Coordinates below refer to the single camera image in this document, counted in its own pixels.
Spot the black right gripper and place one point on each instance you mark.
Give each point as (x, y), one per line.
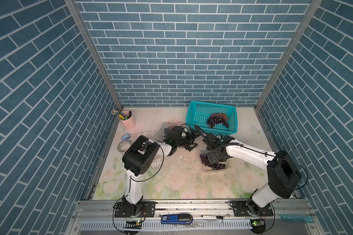
(212, 159)

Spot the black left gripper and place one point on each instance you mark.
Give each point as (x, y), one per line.
(189, 140)

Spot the clear clamshell container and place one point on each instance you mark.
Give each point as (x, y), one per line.
(166, 128)
(152, 135)
(210, 164)

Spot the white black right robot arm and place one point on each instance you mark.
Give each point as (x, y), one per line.
(282, 173)

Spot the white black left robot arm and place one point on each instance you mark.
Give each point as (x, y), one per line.
(139, 157)

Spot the teal plastic basket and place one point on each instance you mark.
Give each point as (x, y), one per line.
(199, 112)

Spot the dark grape bunch in basket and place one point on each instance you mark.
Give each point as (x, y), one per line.
(218, 118)

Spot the pink pen cup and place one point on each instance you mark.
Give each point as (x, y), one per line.
(128, 123)

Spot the small blue stapler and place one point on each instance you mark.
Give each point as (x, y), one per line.
(125, 137)

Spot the tape roll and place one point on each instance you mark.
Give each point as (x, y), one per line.
(123, 146)

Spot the blue black handheld device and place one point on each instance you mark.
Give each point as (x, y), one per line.
(177, 219)

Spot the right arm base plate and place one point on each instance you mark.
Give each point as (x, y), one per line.
(238, 208)

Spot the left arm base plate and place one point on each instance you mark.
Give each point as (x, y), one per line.
(147, 209)

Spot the teal metal bracket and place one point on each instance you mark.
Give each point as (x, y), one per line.
(297, 218)

